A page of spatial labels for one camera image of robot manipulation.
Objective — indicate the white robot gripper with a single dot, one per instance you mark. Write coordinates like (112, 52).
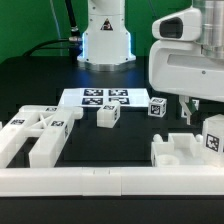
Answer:
(180, 68)

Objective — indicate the white chair seat part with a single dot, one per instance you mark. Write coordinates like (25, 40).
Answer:
(181, 149)

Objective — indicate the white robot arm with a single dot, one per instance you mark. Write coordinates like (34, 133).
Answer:
(106, 41)

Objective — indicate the small white tagged cube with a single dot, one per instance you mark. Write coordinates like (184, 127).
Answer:
(196, 104)
(157, 107)

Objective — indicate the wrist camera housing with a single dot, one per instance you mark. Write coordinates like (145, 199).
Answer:
(185, 25)

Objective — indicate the white front obstacle wall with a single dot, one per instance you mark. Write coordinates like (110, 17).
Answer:
(188, 180)

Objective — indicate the white marker base plate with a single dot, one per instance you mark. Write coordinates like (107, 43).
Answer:
(95, 97)

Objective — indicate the white chair back frame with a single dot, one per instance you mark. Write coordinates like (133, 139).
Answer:
(50, 125)

